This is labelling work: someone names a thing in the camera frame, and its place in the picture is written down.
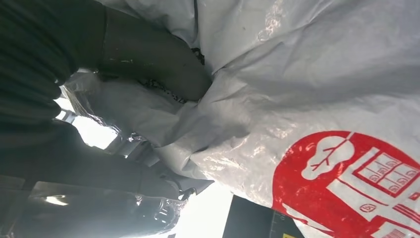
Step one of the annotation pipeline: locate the black scanner column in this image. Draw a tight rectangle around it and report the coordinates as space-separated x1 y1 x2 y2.
222 195 307 238

